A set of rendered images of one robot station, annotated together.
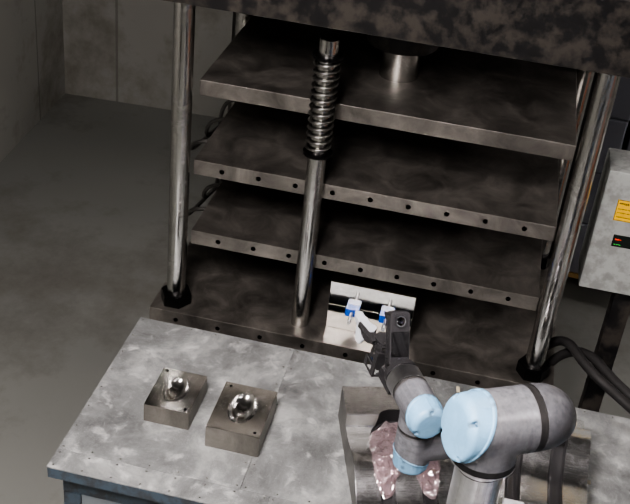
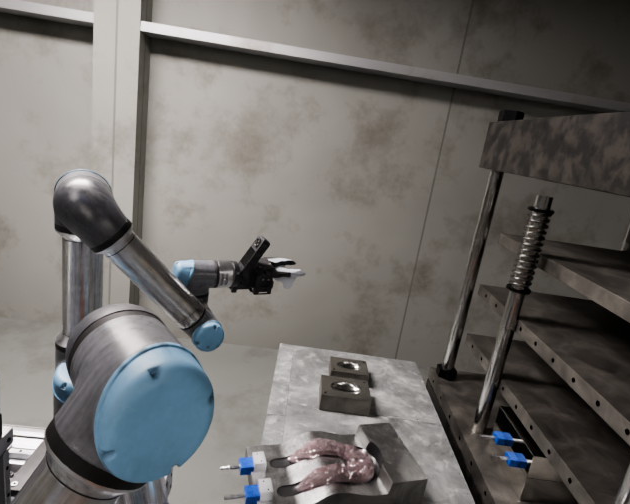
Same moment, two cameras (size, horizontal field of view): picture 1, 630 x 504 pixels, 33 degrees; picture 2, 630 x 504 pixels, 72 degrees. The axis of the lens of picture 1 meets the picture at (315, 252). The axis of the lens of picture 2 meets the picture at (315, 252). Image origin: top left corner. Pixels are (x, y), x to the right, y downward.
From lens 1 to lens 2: 2.39 m
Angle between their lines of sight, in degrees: 73
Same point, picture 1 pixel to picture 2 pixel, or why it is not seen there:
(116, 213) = not seen: hidden behind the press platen
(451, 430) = not seen: hidden behind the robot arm
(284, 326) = (466, 422)
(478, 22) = (606, 158)
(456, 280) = (565, 461)
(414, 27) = (567, 170)
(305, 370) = (422, 430)
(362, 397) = (383, 433)
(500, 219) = (609, 407)
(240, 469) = (304, 403)
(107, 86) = not seen: outside the picture
